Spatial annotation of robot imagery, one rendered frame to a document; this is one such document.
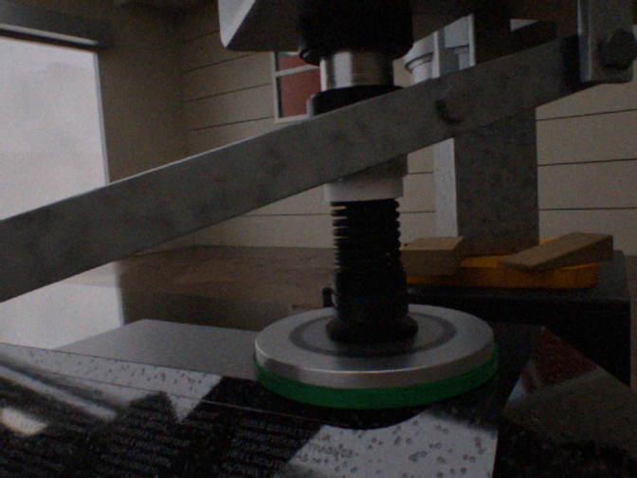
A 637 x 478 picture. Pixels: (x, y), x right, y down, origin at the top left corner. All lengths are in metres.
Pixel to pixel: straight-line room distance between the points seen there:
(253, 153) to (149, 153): 8.77
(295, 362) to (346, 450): 0.07
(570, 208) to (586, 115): 1.00
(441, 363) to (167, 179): 0.24
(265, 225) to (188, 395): 8.00
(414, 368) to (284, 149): 0.18
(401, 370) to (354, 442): 0.07
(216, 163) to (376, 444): 0.23
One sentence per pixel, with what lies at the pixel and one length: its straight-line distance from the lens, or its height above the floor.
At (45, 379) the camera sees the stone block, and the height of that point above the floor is 0.78.
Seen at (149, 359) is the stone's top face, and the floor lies 0.80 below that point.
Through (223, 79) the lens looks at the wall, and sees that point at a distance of 9.09.
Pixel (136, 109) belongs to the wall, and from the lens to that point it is 9.12.
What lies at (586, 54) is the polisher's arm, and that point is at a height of 1.06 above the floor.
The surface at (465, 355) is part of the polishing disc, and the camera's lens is 0.43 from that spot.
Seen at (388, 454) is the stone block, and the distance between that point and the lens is 0.41.
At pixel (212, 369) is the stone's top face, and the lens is 0.52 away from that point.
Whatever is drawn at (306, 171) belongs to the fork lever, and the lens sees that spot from 0.40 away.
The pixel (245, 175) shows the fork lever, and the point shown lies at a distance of 0.39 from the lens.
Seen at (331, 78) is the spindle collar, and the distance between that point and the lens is 0.47.
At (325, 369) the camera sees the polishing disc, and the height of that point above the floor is 0.83.
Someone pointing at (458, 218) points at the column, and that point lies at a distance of 1.23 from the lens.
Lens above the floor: 0.97
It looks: 6 degrees down
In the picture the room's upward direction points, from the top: 4 degrees counter-clockwise
